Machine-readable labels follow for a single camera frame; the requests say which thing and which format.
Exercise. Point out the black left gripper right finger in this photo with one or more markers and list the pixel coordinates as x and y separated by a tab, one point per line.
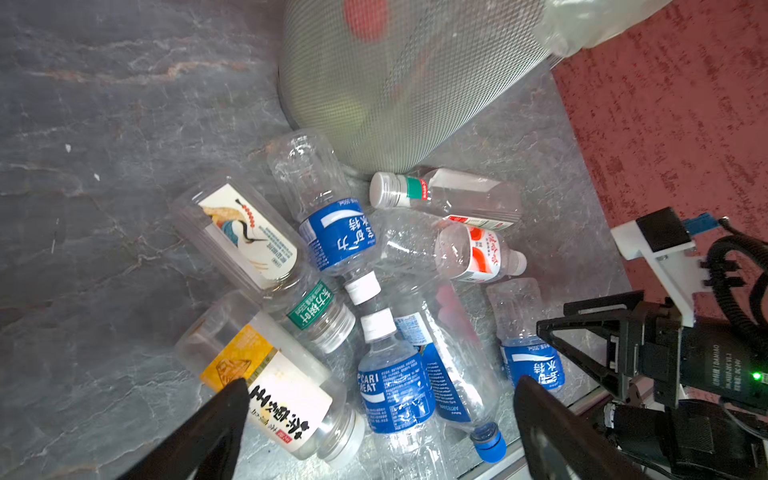
558	438

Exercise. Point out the red white label bottle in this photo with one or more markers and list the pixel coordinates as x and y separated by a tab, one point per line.
417	243

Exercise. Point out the crane label clear bottle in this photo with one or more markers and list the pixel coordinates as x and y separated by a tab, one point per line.
250	243

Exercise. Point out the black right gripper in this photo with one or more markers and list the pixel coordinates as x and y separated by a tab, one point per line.
708	360

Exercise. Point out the small blue label bottle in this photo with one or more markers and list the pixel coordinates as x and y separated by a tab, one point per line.
517	306

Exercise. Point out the Pocari Sweat blue bottle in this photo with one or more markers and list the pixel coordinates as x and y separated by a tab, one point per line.
399	403

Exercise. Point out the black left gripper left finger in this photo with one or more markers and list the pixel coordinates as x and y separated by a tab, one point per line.
206	446

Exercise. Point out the blue cap clear bottle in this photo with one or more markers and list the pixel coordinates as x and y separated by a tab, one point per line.
430	316

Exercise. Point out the yellow label tea bottle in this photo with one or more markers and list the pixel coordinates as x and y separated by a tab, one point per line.
294	399

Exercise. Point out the clear plastic bin liner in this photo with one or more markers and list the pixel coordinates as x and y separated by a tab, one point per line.
566	27

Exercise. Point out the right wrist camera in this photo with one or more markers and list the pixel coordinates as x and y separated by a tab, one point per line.
663	241

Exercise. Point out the green band square bottle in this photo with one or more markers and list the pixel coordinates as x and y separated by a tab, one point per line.
453	195

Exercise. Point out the grey mesh waste bin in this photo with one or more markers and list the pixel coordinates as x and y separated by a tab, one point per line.
388	81

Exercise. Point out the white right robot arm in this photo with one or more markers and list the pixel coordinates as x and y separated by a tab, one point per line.
691	399

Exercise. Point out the blue label bottle near bin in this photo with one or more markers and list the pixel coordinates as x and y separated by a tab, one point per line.
340	238

